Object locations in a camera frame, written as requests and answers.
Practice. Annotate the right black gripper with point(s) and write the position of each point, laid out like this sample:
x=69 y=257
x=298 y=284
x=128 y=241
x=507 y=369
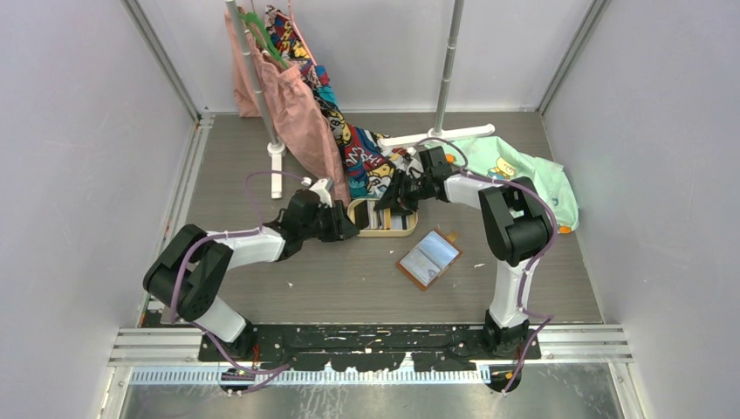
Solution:
x=400 y=203

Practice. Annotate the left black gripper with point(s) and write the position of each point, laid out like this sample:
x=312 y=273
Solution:
x=340 y=228

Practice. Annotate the beige oval card tray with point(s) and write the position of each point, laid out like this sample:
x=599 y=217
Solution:
x=378 y=223

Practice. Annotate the brown leather card holder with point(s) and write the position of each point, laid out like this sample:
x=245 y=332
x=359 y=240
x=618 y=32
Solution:
x=425 y=262

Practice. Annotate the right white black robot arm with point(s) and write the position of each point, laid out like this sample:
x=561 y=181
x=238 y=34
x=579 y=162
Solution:
x=519 y=229

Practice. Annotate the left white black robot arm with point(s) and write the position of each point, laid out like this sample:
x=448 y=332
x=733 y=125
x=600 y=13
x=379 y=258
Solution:
x=189 y=272

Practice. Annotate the colourful comic print garment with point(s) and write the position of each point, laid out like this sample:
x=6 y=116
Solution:
x=368 y=169

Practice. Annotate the right white rack stand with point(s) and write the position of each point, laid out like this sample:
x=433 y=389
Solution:
x=437 y=129

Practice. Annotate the white rack stand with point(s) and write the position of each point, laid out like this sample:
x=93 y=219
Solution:
x=437 y=129
x=276 y=148

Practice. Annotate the left white rack stand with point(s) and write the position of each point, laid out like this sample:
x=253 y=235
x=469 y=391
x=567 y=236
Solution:
x=276 y=148

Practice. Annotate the mint green garment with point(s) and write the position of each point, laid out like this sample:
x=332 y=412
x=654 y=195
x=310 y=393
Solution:
x=494 y=158

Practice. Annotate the pink hanging garment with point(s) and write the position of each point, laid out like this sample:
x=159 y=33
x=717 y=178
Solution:
x=297 y=118

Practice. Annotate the green clothes hanger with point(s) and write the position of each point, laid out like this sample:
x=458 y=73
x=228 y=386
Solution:
x=254 y=24

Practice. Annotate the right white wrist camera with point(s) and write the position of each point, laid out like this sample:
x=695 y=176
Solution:
x=413 y=165

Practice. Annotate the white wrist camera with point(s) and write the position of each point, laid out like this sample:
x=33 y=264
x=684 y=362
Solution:
x=323 y=189
x=413 y=165

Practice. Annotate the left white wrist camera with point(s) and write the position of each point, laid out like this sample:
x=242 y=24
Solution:
x=323 y=189

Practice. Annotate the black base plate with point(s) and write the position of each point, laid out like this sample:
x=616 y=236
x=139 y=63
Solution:
x=268 y=353

